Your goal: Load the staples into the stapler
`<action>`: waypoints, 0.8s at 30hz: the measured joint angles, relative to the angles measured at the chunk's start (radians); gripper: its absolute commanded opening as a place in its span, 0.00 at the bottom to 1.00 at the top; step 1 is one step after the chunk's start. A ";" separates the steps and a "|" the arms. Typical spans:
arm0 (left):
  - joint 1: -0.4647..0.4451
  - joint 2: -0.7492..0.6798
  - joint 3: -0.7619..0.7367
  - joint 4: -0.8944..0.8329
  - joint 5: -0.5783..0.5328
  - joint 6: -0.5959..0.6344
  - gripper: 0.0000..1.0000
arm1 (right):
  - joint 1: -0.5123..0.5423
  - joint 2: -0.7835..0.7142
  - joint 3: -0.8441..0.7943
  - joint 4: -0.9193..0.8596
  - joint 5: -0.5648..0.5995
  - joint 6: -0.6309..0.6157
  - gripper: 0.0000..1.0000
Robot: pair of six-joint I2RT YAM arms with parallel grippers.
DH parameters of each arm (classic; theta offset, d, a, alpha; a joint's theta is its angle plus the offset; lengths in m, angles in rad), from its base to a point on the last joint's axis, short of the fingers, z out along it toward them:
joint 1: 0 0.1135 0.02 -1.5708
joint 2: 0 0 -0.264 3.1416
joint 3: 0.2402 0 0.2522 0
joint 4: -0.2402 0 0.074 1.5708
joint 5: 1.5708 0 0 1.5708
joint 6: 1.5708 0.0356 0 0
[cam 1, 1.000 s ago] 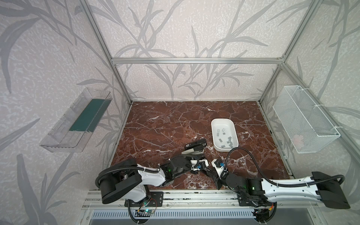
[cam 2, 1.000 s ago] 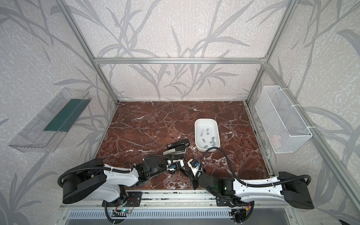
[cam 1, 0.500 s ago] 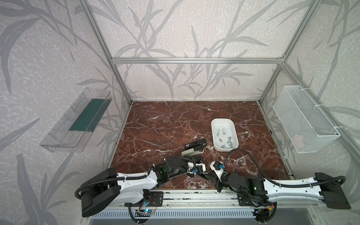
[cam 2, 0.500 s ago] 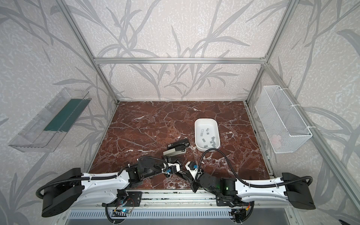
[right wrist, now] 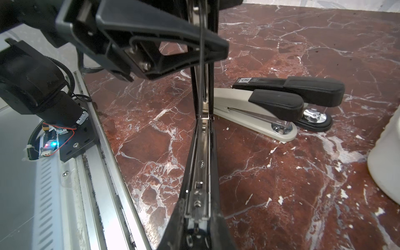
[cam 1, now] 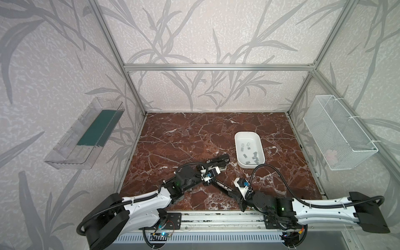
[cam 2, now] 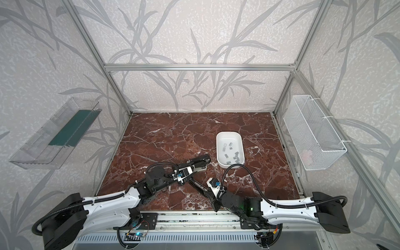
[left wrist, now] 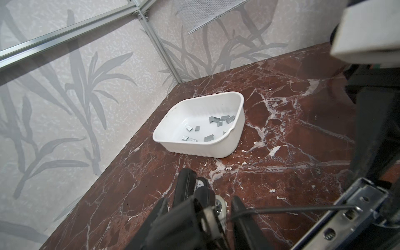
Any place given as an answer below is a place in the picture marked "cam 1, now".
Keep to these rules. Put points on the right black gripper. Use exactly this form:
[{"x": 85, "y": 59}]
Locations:
[{"x": 236, "y": 194}]

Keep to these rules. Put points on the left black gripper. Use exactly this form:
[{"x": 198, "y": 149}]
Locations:
[{"x": 211, "y": 164}]

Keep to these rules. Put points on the black stapler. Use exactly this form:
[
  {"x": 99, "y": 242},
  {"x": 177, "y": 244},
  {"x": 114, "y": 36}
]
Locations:
[
  {"x": 223, "y": 188},
  {"x": 221, "y": 161}
]

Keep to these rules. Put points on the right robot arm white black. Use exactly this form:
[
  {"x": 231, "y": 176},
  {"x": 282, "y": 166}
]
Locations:
[{"x": 356, "y": 209}]

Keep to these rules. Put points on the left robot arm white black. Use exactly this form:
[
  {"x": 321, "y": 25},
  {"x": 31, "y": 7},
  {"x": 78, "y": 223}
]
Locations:
[{"x": 117, "y": 215}]

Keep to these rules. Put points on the white plastic tray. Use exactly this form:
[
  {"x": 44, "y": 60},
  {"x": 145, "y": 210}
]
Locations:
[{"x": 255, "y": 152}]

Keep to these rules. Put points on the small circuit board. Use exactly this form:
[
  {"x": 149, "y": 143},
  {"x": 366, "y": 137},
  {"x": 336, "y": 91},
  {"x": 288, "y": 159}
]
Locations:
[{"x": 161, "y": 236}]

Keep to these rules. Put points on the pink object in basket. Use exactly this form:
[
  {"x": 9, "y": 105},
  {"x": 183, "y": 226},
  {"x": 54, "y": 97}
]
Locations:
[{"x": 331, "y": 157}]

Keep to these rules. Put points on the green mat in shelf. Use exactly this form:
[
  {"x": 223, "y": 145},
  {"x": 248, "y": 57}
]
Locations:
[{"x": 101, "y": 128}]

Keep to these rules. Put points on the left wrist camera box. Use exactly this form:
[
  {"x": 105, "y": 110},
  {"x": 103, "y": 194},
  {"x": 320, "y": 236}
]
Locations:
[{"x": 208, "y": 175}]

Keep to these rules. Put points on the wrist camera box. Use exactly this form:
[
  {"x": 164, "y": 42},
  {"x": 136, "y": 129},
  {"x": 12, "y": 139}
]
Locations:
[
  {"x": 244, "y": 187},
  {"x": 208, "y": 175}
]

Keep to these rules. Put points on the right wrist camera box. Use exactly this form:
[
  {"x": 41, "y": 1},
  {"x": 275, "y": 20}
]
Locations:
[{"x": 244, "y": 187}]

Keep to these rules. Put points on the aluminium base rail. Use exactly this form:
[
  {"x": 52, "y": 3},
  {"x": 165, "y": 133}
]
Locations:
[{"x": 225, "y": 219}]

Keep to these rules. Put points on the white wire mesh basket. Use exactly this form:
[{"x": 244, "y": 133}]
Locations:
[{"x": 334, "y": 128}]

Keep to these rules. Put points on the aluminium frame crossbar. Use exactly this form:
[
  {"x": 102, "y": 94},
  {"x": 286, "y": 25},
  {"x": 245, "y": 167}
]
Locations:
[{"x": 217, "y": 67}]

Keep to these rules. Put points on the clear acrylic wall shelf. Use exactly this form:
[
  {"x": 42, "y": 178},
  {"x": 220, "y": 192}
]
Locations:
[{"x": 66, "y": 154}]

